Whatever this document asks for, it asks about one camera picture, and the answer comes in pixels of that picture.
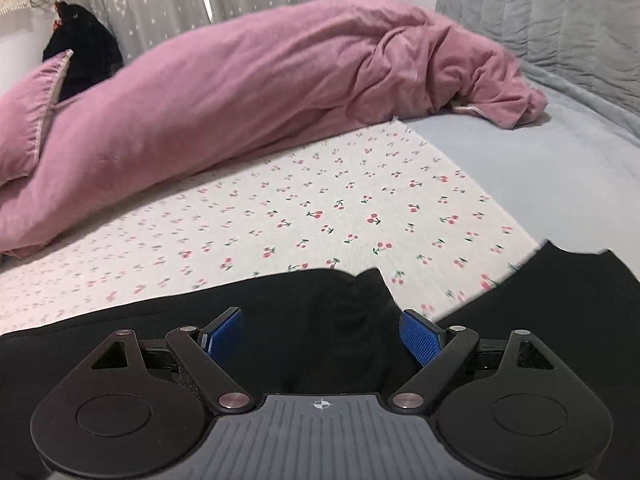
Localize black pants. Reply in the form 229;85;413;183
1;243;639;479

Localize cherry print bed sheet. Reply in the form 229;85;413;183
1;122;537;333

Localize light blue blanket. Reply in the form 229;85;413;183
409;64;639;272

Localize pink duvet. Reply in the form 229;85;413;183
1;0;547;257

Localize pink pillow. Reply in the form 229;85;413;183
0;50;74;185

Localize black bag by curtain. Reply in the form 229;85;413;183
42;1;124;102

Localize grey quilted cushion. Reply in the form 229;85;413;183
436;0;639;113

